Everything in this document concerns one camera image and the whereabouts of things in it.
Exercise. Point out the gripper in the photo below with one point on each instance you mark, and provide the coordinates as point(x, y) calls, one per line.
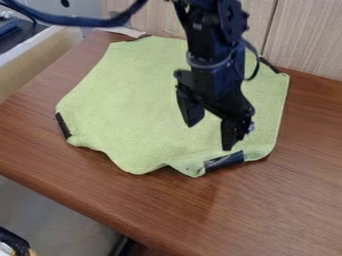
point(217, 85)

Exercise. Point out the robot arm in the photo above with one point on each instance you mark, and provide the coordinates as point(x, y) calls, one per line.
point(209, 26)

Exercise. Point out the green cloth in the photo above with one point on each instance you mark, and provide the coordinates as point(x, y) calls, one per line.
point(133, 106)

